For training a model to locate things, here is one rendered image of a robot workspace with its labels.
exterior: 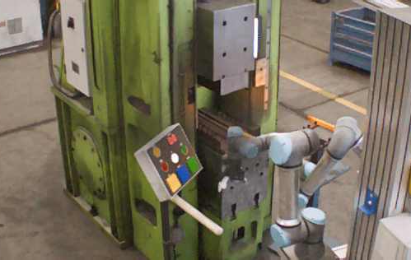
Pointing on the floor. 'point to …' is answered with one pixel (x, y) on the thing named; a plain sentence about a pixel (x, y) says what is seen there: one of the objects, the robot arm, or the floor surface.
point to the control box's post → (165, 229)
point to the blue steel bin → (352, 37)
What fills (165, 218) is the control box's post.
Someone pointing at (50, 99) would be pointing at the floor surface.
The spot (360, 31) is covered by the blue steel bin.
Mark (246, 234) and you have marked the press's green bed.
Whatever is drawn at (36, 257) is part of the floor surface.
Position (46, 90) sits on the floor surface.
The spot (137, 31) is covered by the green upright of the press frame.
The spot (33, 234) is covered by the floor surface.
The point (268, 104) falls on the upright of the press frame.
